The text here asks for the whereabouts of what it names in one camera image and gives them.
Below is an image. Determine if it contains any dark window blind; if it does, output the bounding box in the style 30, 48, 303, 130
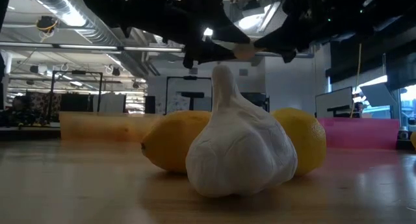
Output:
384, 42, 416, 92

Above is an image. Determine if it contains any black frame rig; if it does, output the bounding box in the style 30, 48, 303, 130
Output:
49, 70, 104, 116
164, 75, 215, 116

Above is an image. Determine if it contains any black machine cabinet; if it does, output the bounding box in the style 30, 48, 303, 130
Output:
240, 92, 270, 114

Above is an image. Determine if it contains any large white garlic bulb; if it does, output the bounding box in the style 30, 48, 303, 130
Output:
185, 64, 298, 198

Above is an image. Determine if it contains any white board with black frame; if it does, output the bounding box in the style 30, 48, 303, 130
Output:
314, 86, 354, 119

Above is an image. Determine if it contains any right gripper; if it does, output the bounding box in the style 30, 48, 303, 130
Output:
253, 0, 330, 64

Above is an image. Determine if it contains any pink plastic bin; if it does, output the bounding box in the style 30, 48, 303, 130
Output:
317, 117, 400, 151

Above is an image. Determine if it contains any white panel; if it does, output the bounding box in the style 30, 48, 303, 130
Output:
92, 92, 127, 114

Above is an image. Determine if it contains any orange-tinted lemon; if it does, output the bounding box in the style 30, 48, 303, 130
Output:
140, 110, 214, 173

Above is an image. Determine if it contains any long horizontal metal pipe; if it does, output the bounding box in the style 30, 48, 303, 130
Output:
0, 41, 315, 58

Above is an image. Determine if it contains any yellow hanging cable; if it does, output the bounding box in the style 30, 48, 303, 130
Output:
349, 44, 364, 118

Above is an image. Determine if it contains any large silver spiral duct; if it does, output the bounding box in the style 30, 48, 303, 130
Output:
24, 0, 124, 48

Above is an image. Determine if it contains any orange translucent bin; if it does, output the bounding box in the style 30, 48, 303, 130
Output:
59, 111, 163, 143

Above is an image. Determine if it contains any black speaker box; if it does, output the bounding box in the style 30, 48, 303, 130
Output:
144, 95, 157, 116

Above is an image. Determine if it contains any small grey white device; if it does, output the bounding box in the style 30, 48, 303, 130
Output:
398, 125, 411, 141

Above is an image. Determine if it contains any yellow black ceiling reel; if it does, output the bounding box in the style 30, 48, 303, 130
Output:
35, 15, 60, 35

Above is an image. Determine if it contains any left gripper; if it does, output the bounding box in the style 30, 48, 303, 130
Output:
164, 0, 252, 69

